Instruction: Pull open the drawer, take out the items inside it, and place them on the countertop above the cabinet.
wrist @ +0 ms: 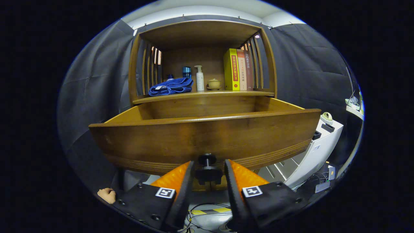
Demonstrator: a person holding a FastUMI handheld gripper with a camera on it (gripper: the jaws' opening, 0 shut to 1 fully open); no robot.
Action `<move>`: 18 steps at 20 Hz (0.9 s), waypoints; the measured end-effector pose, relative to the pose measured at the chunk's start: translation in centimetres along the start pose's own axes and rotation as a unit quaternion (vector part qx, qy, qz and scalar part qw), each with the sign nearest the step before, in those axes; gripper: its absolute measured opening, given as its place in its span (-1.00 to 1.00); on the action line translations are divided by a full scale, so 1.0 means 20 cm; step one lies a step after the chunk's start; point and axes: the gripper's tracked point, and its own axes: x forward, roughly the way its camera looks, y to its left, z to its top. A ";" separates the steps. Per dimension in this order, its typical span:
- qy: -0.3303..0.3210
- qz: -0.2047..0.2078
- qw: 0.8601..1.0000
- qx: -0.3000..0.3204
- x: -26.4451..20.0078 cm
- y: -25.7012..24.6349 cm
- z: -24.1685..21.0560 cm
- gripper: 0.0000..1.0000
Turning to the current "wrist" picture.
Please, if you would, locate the wooden cabinet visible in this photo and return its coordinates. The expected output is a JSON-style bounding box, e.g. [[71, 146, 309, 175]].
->
[[128, 20, 278, 191]]

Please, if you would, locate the brown book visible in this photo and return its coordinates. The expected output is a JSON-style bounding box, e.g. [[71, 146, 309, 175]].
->
[[243, 50, 254, 90]]

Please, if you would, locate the white shelf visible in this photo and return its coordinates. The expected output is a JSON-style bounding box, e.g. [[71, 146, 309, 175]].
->
[[345, 104, 365, 121]]

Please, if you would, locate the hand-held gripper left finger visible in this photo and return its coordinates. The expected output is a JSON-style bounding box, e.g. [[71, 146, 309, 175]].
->
[[112, 161, 195, 232]]

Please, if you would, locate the white side cabinet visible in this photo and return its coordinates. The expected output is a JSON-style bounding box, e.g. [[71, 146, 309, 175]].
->
[[259, 118, 344, 190]]

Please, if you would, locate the yellow book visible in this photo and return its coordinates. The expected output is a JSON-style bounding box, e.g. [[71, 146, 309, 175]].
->
[[223, 49, 240, 91]]

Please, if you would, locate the black floor cable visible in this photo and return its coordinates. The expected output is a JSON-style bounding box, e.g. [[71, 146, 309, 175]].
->
[[187, 203, 232, 233]]

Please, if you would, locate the white pump bottle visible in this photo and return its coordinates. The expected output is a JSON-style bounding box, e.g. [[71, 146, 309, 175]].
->
[[194, 65, 205, 92]]

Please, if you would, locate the orange and beige book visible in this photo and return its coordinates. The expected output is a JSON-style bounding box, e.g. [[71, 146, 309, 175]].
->
[[237, 49, 247, 91]]

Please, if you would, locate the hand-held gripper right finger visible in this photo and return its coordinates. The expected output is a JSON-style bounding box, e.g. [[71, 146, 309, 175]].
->
[[224, 159, 312, 232]]

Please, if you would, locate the wooden drawer with black knob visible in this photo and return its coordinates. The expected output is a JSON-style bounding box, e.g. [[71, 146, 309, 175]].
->
[[88, 96, 322, 185]]

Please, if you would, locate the blue folded towel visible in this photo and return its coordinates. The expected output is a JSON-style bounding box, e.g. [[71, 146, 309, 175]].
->
[[148, 77, 194, 96]]

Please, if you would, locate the yellow and black floor tape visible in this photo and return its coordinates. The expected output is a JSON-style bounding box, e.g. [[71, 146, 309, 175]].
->
[[193, 207, 232, 215]]

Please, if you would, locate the grey electronic box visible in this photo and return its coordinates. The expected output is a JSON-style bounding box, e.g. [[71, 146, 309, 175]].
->
[[314, 181, 331, 194]]

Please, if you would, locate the wooden countertop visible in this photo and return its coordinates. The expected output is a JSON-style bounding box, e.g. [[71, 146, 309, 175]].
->
[[133, 90, 275, 105]]

